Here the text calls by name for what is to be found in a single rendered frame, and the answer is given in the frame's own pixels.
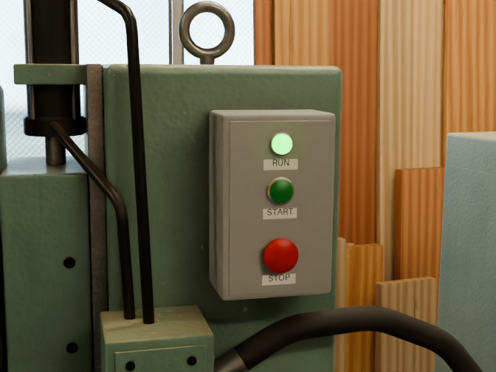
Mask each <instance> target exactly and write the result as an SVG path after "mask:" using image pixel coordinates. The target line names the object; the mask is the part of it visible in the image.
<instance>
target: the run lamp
mask: <svg viewBox="0 0 496 372"><path fill-rule="evenodd" d="M269 145H270V148H271V150H272V152H273V153H274V154H276V155H278V156H285V155H287V154H288V153H289V152H290V151H291V150H292V148H293V139H292V137H291V136H290V135H289V134H287V133H285V132H278V133H276V134H274V135H273V136H272V138H271V140H270V144H269Z"/></svg>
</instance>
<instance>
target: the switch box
mask: <svg viewBox="0 0 496 372"><path fill-rule="evenodd" d="M335 126H336V117H335V115H334V114H332V113H328V112H324V111H316V110H312V109H298V110H213V111H211V112H210V114H209V280H210V282H211V283H212V285H213V287H214V288H215V290H216V291H217V292H218V294H219V296H220V297H221V299H222V300H245V299H255V298H266V297H286V296H297V295H318V294H327V293H329V292H330V291H331V258H332V231H333V205H334V152H335ZM278 132H285V133H287V134H289V135H290V136H291V137H292V139H293V148H292V150H291V151H290V152H289V153H288V154H287V155H285V156H278V155H276V154H274V153H273V152H272V150H271V148H270V145H269V144H270V140H271V138H272V136H273V135H274V134H276V133H278ZM264 159H298V168H297V170H264ZM278 177H285V178H287V179H289V180H290V181H291V182H292V183H293V185H294V196H293V198H292V200H291V201H290V202H289V203H287V204H285V205H276V204H274V203H272V202H271V201H270V200H269V198H268V196H267V187H268V185H269V183H270V182H271V181H272V180H273V179H275V178H278ZM277 208H297V218H279V219H263V209H277ZM277 238H286V239H289V240H290V241H291V242H293V243H294V244H295V245H296V247H297V250H298V260H297V263H296V265H295V266H294V268H293V269H291V270H290V271H288V272H285V273H276V272H273V271H272V270H270V269H269V268H268V267H267V266H266V264H265V262H264V250H265V249H266V246H267V245H268V244H269V243H270V242H271V241H273V240H275V239H277ZM295 273H296V278H295V283H291V284H280V285H268V286H262V275H283V274H295Z"/></svg>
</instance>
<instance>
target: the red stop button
mask: <svg viewBox="0 0 496 372"><path fill-rule="evenodd" d="M263 259H264V262H265V264H266V266H267V267H268V268H269V269H270V270H272V271H273V272H276V273H285V272H288V271H290V270H291V269H293V268H294V266H295V265H296V263H297V260H298V250H297V247H296V245H295V244H294V243H293V242H291V241H290V240H289V239H286V238H277V239H275V240H273V241H271V242H270V243H269V244H268V245H267V246H266V249H265V250H264V254H263Z"/></svg>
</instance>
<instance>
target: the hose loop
mask: <svg viewBox="0 0 496 372"><path fill-rule="evenodd" d="M359 331H378V332H382V333H385V334H389V335H391V336H393V337H397V338H399V339H401V340H405V341H407V342H411V343H413V344H415V345H419V346H421V347H423V348H426V349H428V350H430V351H432V352H434V353H435V354H437V355H439V356H440V358H442V359H443V360H444V361H445V362H446V363H447V364H448V366H449V367H450V369H451V370H452V371H453V372H483V371H482V370H481V369H480V367H479V366H478V364H477V363H476V362H475V360H474V359H473V358H472V357H471V356H470V354H469V353H468V351H467V350H466V349H465V347H463V346H462V344H461V343H460V342H459V341H457V340H456V338H454V336H453V335H451V334H449V333H448V332H446V331H445V330H444V329H442V328H439V327H438V326H435V325H433V324H430V323H427V322H424V321H423V320H419V319H417V318H415V317H411V316H409V315H407V314H403V313H401V312H399V311H395V310H393V309H388V308H385V307H380V306H350V307H344V308H338V309H327V310H321V311H310V312H306V313H301V314H295V315H292V316H289V317H285V318H283V319H282V320H279V321H277V322H274V323H273V324H271V325H268V326H267V327H266V328H264V329H262V330H261V331H259V332H258V333H256V334H254V335H253V336H251V337H250V338H249V339H247V340H245V341H243V342H242V343H241V344H239V345H237V346H236V347H234V348H231V349H230V350H229V351H227V352H226V353H224V354H222V355H221V356H220V357H218V358H216V359H214V372H248V371H249V370H250V369H252V368H254V367H255V366H256V365H258V364H259V363H261V362H263V361H264V360H265V359H267V358H269V357H270V356H271V355H273V354H275V353H276V352H278V351H279V350H281V349H283V348H285V347H286V346H288V345H291V344H293V343H295V342H299V341H301V340H307V339H311V338H316V337H327V336H332V335H338V334H347V333H353V332H359Z"/></svg>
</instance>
